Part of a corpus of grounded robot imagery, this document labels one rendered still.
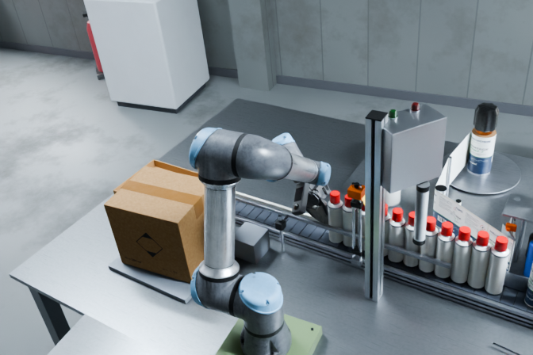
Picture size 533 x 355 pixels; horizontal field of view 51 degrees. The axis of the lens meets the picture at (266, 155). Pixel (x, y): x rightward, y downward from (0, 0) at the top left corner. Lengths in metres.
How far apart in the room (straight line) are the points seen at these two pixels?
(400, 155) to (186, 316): 0.87
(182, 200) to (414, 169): 0.77
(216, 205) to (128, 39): 3.34
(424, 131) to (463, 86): 3.13
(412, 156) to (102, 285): 1.17
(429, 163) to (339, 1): 3.16
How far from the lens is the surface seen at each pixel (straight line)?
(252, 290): 1.56
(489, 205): 2.22
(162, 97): 4.79
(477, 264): 1.82
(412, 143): 1.50
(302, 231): 2.05
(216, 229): 1.52
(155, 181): 2.00
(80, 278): 2.15
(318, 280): 1.94
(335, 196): 1.87
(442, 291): 1.90
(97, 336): 1.94
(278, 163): 1.42
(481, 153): 2.28
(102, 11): 4.77
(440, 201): 1.95
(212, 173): 1.44
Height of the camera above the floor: 2.22
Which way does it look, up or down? 33 degrees down
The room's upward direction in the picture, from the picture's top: 6 degrees counter-clockwise
